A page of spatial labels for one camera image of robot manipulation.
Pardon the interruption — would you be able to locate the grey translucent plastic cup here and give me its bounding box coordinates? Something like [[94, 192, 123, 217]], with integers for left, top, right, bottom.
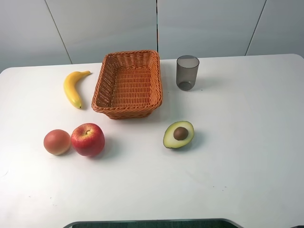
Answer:
[[176, 55, 200, 91]]

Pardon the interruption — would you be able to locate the yellow banana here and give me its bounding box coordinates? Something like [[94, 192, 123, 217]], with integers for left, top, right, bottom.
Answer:
[[63, 71, 91, 109]]

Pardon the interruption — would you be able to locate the orange wicker basket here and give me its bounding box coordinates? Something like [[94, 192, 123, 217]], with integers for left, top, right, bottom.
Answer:
[[91, 50, 163, 120]]

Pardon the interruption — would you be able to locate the halved avocado with pit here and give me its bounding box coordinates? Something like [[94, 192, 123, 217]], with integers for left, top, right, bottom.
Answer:
[[163, 121, 194, 149]]

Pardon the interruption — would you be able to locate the red apple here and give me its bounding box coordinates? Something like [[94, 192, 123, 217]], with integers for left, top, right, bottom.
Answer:
[[71, 123, 105, 157]]

